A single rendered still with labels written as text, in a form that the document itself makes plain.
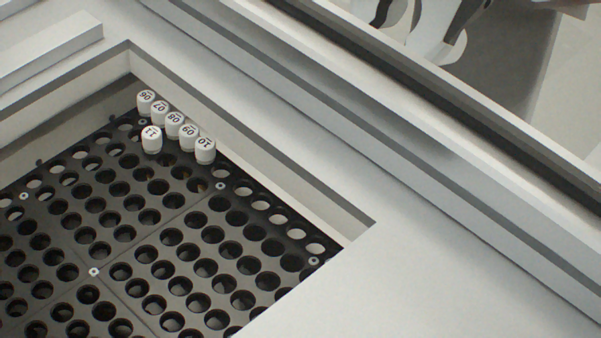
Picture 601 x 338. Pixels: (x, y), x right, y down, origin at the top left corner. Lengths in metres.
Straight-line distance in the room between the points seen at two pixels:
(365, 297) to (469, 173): 0.07
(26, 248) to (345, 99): 0.19
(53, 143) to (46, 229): 0.09
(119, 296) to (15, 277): 0.06
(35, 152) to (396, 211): 0.24
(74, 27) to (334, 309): 0.24
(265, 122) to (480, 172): 0.13
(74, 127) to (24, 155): 0.04
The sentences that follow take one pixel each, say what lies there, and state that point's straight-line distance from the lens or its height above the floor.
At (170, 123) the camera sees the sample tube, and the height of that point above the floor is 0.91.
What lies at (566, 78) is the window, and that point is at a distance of 0.35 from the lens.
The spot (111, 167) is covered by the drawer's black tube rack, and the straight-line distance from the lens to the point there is 0.48.
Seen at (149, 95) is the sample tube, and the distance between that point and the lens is 0.51.
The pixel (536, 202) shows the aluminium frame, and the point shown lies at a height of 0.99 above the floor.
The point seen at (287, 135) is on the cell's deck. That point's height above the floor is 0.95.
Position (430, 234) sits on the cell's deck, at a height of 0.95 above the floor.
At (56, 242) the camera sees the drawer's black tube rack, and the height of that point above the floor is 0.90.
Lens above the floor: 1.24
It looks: 46 degrees down
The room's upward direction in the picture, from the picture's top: 5 degrees clockwise
